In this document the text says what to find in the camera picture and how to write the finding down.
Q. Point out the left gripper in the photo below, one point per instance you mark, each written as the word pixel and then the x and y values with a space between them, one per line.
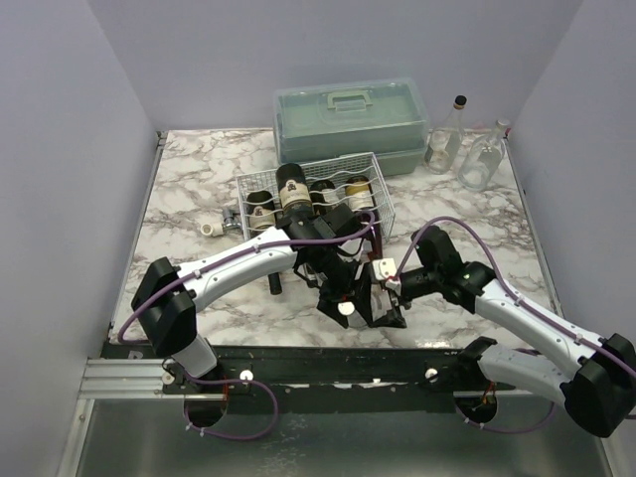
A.
pixel 344 291

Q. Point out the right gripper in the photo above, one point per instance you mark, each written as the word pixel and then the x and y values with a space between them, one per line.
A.
pixel 389 302

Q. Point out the clear bottle dark label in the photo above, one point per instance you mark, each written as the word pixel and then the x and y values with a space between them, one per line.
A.
pixel 369 304

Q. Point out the dark wine bottle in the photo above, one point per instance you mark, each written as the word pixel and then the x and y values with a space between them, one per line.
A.
pixel 260 210
pixel 293 193

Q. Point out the clear bottle cream label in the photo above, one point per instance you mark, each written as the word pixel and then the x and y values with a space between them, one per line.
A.
pixel 446 139

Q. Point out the clear bottle silver cap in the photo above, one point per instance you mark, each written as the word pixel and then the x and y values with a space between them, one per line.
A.
pixel 484 157

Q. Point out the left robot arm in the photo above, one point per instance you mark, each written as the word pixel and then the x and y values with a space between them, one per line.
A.
pixel 170 295

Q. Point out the red wine bottle gold cap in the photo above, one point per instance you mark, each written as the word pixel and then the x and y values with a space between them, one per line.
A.
pixel 360 196

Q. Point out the dark bottle silver neck lower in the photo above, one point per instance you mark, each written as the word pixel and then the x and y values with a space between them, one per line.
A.
pixel 323 196

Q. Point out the green plastic toolbox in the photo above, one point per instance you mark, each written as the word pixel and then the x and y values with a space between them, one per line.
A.
pixel 386 117

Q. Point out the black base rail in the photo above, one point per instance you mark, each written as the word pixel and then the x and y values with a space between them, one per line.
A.
pixel 258 380

